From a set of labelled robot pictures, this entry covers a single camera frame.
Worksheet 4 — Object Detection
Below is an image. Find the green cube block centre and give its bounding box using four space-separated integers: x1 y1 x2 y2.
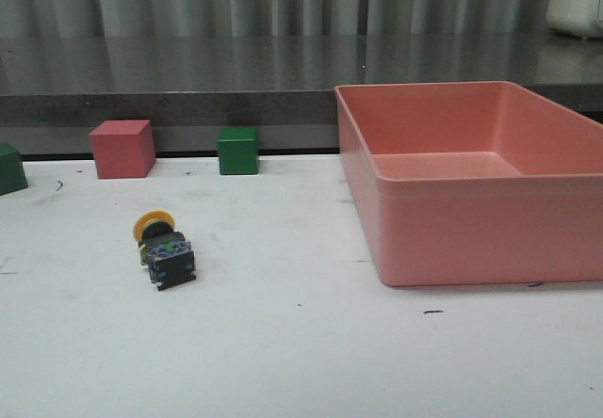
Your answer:
218 127 259 175

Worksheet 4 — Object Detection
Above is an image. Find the pink cube block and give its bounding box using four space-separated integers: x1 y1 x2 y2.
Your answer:
90 120 156 179

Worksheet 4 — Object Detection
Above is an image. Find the pink plastic bin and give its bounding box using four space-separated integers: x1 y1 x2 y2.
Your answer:
335 81 602 286

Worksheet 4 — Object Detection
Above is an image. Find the white appliance in background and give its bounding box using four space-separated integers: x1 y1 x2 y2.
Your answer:
546 0 602 39

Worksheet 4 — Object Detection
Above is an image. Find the green cube block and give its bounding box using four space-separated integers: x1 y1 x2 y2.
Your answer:
0 142 28 196
218 127 259 175

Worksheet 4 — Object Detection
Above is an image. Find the grey curtain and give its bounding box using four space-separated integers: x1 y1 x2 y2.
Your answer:
1 0 548 39

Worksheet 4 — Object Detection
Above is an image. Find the green cube block left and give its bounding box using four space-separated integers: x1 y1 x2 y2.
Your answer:
0 142 28 196

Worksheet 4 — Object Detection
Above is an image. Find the yellow push button switch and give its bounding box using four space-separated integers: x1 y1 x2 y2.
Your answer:
133 210 197 291

